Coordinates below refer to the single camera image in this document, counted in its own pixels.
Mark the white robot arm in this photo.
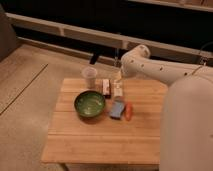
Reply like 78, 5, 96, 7
119, 45, 213, 171

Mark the green ceramic bowl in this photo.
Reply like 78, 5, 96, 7
74, 90, 106, 118

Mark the brown white snack box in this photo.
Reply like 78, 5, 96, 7
102, 79, 111, 98

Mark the clear plastic cup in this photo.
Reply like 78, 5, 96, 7
82, 67, 97, 89

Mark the blue sponge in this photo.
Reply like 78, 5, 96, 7
109, 101, 125, 119

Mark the orange carrot toy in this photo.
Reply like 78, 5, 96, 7
125, 103, 133, 121

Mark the wooden table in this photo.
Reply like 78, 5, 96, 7
41, 78, 167, 166

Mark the white shelf rail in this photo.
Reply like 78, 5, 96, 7
6, 13, 213, 58

